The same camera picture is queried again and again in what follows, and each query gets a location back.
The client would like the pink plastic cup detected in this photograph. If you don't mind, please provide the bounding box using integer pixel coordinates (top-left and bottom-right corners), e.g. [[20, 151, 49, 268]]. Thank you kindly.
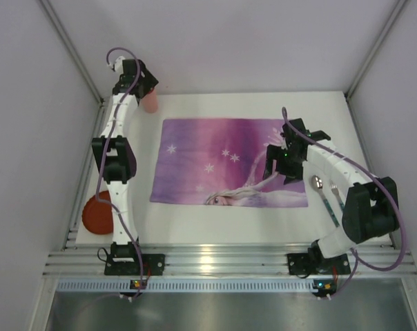
[[141, 89, 159, 114]]

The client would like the spoon with teal handle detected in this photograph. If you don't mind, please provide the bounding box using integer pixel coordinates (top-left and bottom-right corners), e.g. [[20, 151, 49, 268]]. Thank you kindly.
[[310, 175, 340, 228]]

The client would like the fork with teal handle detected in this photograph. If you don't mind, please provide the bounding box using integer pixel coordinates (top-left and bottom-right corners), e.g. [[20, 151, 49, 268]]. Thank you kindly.
[[329, 181, 345, 211]]

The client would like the purple pink Frozen placemat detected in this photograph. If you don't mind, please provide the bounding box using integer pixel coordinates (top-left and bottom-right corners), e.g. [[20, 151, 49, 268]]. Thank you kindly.
[[150, 118, 308, 208]]

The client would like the red round plate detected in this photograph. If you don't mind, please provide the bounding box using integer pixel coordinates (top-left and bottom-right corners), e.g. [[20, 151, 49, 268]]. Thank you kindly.
[[81, 196, 113, 235]]

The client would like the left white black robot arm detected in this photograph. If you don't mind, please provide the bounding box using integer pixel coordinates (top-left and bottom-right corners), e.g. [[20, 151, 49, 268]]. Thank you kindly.
[[92, 56, 157, 261]]

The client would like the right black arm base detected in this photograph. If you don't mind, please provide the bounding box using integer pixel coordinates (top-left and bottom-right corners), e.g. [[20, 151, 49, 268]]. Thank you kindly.
[[287, 248, 351, 279]]

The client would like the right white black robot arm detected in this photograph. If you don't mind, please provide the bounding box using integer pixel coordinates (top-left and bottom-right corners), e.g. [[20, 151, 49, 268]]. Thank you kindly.
[[263, 119, 400, 259]]

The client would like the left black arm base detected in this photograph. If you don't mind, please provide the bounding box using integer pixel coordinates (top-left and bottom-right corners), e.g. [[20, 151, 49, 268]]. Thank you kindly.
[[97, 243, 166, 276]]

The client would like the aluminium rail frame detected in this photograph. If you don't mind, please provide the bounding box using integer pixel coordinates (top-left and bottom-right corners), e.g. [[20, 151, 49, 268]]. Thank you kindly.
[[43, 242, 417, 278]]

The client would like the perforated cable duct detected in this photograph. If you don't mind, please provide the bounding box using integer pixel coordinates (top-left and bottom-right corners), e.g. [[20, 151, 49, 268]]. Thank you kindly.
[[56, 279, 337, 292]]

